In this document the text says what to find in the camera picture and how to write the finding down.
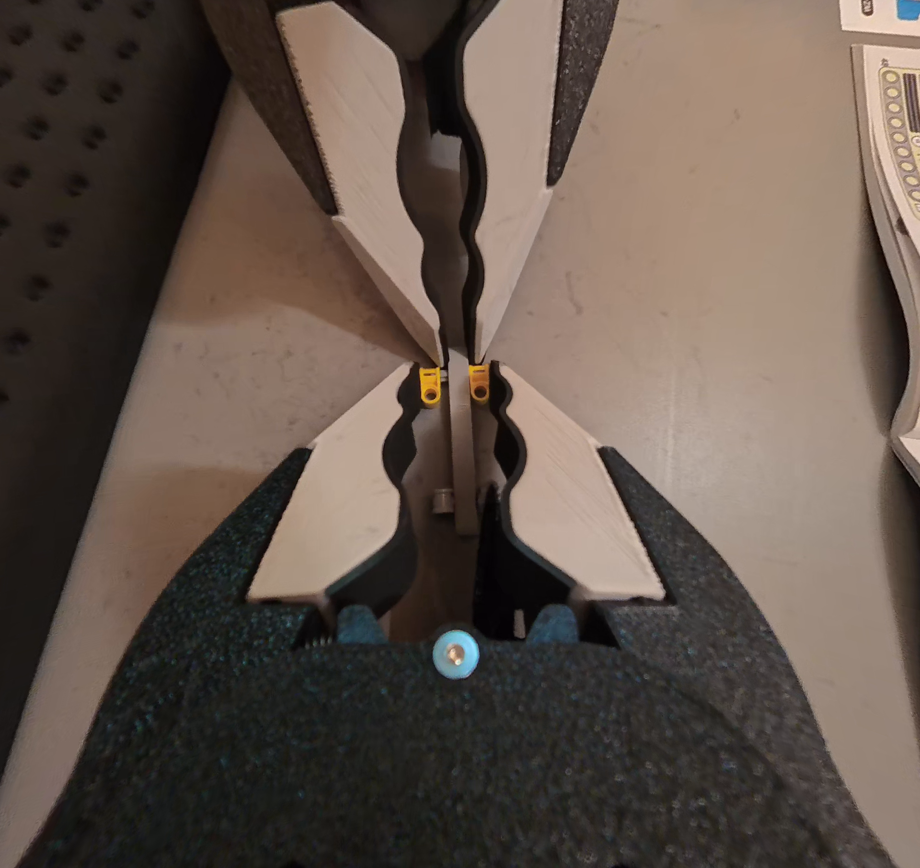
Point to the black perforated pad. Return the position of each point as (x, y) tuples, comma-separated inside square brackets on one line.
[(86, 200)]

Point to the long grey building beam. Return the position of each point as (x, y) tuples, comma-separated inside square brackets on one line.
[(463, 451)]

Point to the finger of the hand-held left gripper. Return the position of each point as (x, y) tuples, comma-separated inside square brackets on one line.
[(352, 128), (514, 128)]

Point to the short grey connector piece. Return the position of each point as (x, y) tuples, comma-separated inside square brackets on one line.
[(441, 502)]

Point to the yellow connector piece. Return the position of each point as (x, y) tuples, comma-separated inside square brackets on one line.
[(430, 385), (479, 383)]

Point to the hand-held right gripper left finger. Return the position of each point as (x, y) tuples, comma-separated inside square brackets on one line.
[(338, 516)]

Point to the instruction booklet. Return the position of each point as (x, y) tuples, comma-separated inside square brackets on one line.
[(895, 200)]

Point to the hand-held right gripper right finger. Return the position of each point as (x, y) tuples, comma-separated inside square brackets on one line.
[(582, 516)]

